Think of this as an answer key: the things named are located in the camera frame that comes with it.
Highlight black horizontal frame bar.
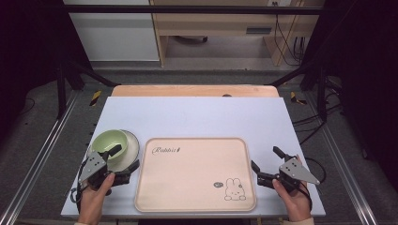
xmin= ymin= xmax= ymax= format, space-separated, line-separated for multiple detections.
xmin=61 ymin=4 xmax=325 ymax=16

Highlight green bowl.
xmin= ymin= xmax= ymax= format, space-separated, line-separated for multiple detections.
xmin=90 ymin=128 xmax=130 ymax=162

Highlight wooden desk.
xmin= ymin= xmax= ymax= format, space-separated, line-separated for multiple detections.
xmin=149 ymin=0 xmax=325 ymax=68

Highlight black floor cables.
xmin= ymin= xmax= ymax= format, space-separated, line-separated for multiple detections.
xmin=292 ymin=102 xmax=344 ymax=145

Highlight black hanging cables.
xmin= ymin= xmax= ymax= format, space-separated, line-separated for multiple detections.
xmin=272 ymin=13 xmax=307 ymax=68

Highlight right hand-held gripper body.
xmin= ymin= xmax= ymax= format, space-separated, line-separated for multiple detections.
xmin=256 ymin=157 xmax=322 ymax=193

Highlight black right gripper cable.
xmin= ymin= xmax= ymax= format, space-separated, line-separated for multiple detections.
xmin=297 ymin=157 xmax=328 ymax=211

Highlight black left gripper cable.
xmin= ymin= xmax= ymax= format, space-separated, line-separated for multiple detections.
xmin=69 ymin=156 xmax=92 ymax=214

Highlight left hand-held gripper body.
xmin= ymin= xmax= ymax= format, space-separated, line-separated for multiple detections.
xmin=78 ymin=151 xmax=132 ymax=191

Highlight pink tray with rabbit print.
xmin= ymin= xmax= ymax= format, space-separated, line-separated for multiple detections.
xmin=133 ymin=137 xmax=258 ymax=214

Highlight person's left hand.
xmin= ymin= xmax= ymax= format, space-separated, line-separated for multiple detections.
xmin=77 ymin=172 xmax=116 ymax=225

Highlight aluminium rail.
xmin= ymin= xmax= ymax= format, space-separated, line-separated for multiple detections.
xmin=307 ymin=93 xmax=380 ymax=225
xmin=0 ymin=89 xmax=80 ymax=225

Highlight person's right hand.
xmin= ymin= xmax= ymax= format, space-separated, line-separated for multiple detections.
xmin=271 ymin=179 xmax=314 ymax=222

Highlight dark curtain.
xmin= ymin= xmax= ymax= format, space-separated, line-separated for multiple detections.
xmin=308 ymin=0 xmax=398 ymax=191
xmin=0 ymin=0 xmax=92 ymax=143

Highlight white plate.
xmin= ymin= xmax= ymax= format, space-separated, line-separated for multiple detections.
xmin=104 ymin=129 xmax=141 ymax=173

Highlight yellow and black tape marker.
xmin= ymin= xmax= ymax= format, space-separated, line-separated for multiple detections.
xmin=289 ymin=91 xmax=308 ymax=106
xmin=89 ymin=90 xmax=103 ymax=108

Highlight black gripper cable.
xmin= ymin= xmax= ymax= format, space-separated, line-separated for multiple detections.
xmin=297 ymin=157 xmax=328 ymax=211
xmin=69 ymin=156 xmax=92 ymax=214

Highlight black metal stand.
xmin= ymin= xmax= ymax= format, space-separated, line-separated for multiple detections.
xmin=268 ymin=61 xmax=329 ymax=124
xmin=55 ymin=58 xmax=120 ymax=120

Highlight white cabinet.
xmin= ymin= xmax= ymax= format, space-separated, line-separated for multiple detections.
xmin=63 ymin=0 xmax=161 ymax=62

